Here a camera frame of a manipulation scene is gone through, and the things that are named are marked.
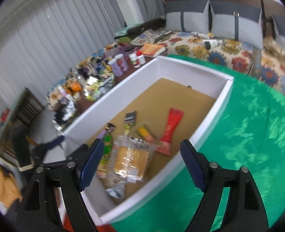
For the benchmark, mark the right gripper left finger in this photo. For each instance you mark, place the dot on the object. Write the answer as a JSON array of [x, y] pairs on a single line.
[[38, 210]]

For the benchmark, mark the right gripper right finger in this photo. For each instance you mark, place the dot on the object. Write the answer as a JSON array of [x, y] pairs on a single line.
[[244, 211]]

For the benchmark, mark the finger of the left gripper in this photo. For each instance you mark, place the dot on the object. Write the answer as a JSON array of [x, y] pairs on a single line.
[[41, 150]]

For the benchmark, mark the yellow cake snack pack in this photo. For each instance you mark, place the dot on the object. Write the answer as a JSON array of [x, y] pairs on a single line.
[[106, 137]]

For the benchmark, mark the silver white snack packet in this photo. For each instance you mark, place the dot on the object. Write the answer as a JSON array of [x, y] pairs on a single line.
[[117, 191]]

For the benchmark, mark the packaged bread loaf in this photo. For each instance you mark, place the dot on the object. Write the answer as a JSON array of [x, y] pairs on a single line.
[[129, 160]]

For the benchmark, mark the black fish sausage pack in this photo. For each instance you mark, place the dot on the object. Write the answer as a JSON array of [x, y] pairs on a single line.
[[129, 122]]

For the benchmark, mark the red snack stick pack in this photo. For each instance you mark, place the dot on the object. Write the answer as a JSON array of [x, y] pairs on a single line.
[[174, 118]]

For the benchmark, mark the green floral tablecloth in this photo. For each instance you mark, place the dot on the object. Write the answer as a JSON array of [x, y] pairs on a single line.
[[251, 133]]

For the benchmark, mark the grey curtain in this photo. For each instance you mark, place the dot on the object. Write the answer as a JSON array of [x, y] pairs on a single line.
[[41, 39]]

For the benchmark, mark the white cardboard box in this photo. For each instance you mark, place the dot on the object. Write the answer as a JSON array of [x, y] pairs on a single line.
[[163, 83]]

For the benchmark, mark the white red-cap bottle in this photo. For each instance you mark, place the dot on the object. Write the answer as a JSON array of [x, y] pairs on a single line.
[[140, 58]]

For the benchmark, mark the orange book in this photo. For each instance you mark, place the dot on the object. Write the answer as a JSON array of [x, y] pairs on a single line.
[[152, 50]]

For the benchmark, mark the beige folded cloth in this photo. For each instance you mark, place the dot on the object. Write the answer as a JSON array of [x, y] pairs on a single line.
[[272, 47]]

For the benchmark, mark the white power adapter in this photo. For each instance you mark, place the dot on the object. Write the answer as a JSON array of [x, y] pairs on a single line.
[[212, 43]]

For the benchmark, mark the grey cushion middle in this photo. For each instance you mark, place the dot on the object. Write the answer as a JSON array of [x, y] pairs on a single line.
[[241, 22]]

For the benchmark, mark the grey cushion left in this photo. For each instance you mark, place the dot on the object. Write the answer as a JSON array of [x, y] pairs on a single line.
[[188, 16]]

